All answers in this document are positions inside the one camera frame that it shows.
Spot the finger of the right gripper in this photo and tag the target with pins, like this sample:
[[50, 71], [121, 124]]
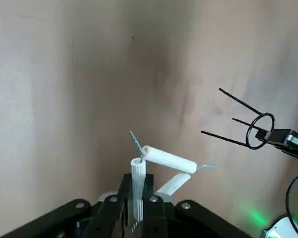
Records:
[[275, 136], [293, 152]]

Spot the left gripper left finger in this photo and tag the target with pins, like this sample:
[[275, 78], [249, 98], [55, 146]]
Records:
[[106, 215]]

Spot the white clay triangle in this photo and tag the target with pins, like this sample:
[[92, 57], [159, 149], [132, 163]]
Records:
[[169, 158]]

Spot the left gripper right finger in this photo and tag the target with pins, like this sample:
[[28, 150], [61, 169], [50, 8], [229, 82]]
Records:
[[164, 220]]

